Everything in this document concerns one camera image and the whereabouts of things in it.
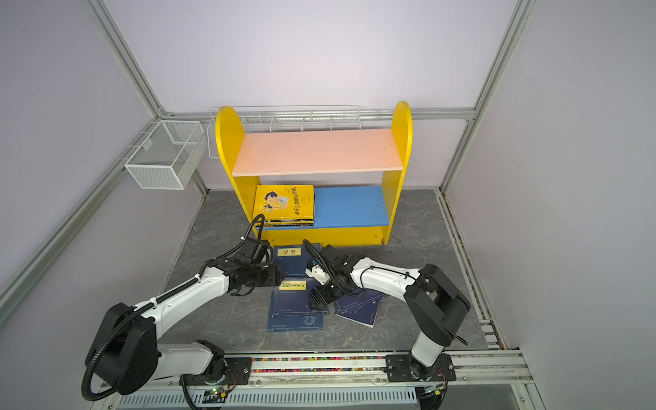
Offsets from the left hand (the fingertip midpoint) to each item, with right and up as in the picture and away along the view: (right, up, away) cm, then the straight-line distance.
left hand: (275, 278), depth 86 cm
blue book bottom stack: (+7, -13, -3) cm, 15 cm away
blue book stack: (+5, -7, +1) cm, 9 cm away
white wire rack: (-2, +57, +8) cm, 58 cm away
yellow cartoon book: (+2, +26, +4) cm, 26 cm away
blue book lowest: (+28, -9, -2) cm, 30 cm away
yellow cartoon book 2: (+4, +19, +3) cm, 19 cm away
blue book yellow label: (+4, +5, +11) cm, 12 cm away
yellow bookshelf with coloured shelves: (+14, +32, +10) cm, 36 cm away
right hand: (+15, -7, -2) cm, 16 cm away
